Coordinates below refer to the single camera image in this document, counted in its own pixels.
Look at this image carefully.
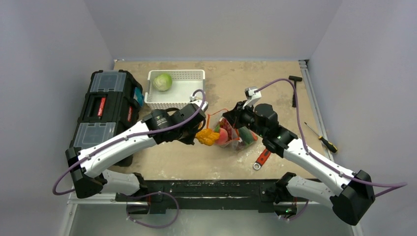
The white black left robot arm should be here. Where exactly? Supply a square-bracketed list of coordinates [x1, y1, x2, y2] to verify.
[65, 100, 208, 201]

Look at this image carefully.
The green cabbage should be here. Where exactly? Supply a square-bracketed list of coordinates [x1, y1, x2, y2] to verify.
[152, 73, 173, 91]

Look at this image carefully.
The yellow black screwdriver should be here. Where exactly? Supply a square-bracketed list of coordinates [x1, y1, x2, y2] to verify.
[304, 122, 338, 153]

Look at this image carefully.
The red adjustable wrench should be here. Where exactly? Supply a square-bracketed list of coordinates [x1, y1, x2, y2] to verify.
[253, 149, 271, 171]

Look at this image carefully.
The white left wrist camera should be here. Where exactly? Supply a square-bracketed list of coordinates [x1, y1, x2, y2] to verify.
[189, 93, 209, 111]

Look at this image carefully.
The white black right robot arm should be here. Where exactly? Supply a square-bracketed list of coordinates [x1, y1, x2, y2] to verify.
[223, 101, 375, 226]

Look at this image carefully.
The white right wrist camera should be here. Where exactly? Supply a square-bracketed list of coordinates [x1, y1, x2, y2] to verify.
[243, 87, 262, 108]

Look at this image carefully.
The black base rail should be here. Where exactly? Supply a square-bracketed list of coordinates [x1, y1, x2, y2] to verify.
[115, 179, 310, 215]

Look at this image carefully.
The black hammer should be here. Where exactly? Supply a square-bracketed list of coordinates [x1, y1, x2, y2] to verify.
[288, 75, 303, 108]

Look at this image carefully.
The pink peach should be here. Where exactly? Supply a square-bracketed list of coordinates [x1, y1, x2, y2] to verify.
[215, 127, 228, 145]

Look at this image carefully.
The clear zip top bag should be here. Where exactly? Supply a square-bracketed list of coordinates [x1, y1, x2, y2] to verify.
[206, 109, 258, 152]

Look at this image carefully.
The orange carrot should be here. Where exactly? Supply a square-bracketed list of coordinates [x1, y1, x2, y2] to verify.
[250, 131, 258, 141]

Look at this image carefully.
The black toolbox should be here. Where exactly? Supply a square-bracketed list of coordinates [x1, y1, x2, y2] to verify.
[69, 70, 144, 149]

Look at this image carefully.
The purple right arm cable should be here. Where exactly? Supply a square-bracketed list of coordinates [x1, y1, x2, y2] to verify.
[255, 78, 408, 198]

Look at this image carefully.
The white plastic basket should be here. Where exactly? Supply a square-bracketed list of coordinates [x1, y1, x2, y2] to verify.
[144, 69, 206, 109]

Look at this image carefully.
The purple grape bunch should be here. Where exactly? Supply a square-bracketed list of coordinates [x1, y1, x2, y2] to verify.
[219, 118, 232, 140]

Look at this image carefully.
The green cucumber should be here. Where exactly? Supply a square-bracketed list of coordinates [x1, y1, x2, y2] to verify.
[238, 127, 255, 145]

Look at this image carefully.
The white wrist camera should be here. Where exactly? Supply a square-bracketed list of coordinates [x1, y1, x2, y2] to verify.
[243, 87, 262, 108]
[189, 93, 209, 111]

